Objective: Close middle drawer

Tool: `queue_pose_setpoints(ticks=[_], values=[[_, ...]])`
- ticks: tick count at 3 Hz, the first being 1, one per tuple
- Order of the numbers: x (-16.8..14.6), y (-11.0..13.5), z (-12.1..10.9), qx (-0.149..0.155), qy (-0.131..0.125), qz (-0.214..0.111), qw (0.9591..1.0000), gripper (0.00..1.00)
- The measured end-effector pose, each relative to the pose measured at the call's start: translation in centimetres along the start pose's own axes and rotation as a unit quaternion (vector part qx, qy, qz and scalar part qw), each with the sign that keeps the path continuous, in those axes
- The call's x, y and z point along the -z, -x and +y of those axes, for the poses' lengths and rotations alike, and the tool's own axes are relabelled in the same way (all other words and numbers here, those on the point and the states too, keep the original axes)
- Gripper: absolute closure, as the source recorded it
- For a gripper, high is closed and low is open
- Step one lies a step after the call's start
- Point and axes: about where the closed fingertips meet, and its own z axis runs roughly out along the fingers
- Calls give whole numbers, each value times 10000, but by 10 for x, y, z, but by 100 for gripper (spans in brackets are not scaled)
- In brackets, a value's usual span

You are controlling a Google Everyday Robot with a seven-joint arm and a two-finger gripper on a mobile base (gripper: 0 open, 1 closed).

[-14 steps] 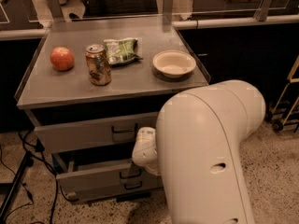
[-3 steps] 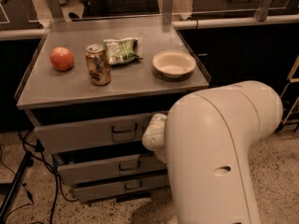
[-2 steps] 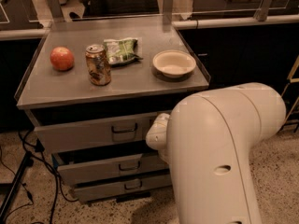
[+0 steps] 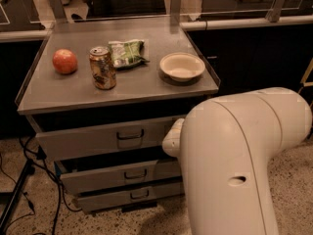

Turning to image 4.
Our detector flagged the grey drawer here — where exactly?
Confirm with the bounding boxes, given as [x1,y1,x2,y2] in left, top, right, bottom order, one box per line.
[36,116,182,161]
[77,179,184,212]
[61,159,181,195]

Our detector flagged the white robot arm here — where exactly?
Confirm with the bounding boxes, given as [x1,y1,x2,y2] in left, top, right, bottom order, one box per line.
[162,87,312,235]

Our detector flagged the grey drawer cabinet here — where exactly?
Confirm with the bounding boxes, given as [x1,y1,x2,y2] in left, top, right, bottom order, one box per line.
[18,17,219,212]

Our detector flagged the white bowl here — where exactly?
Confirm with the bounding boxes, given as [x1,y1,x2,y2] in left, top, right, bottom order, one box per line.
[159,52,205,82]

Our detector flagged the green chip bag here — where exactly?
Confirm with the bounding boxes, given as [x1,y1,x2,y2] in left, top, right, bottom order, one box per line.
[109,39,148,70]

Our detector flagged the crushed soda can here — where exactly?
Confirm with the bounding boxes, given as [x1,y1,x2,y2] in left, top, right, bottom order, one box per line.
[89,46,116,90]

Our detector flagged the red apple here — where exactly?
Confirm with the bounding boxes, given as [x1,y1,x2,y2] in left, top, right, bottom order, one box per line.
[52,49,77,74]

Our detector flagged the black stand leg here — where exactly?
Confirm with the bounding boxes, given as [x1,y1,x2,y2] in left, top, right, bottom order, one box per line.
[0,160,33,235]

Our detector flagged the dark counter with rail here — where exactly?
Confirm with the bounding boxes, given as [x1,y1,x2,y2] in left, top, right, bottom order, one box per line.
[181,16,313,95]

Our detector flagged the black floor cables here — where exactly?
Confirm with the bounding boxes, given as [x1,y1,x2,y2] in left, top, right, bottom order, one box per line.
[0,135,82,235]

